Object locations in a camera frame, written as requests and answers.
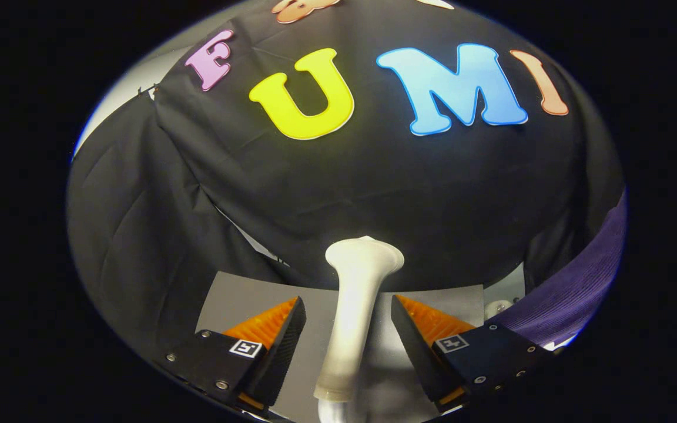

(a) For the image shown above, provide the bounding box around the white garment steamer head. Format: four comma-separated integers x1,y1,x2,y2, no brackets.
313,236,405,403

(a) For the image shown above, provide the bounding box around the black backdrop cloth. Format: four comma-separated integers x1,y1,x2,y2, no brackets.
153,0,624,294

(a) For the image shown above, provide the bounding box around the purple corduroy jacket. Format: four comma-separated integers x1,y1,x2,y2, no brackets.
491,191,628,348

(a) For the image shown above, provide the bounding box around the grey cabinet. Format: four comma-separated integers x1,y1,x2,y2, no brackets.
195,270,486,423

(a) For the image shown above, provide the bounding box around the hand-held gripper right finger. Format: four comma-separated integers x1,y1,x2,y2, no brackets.
390,294,554,412

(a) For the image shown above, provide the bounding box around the grey steamer stand base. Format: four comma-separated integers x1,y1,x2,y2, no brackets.
482,264,526,321

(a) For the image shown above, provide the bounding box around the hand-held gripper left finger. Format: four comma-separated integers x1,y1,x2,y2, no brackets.
159,296,307,412

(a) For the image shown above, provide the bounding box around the plain black curtain panel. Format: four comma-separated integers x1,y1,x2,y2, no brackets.
67,97,283,365

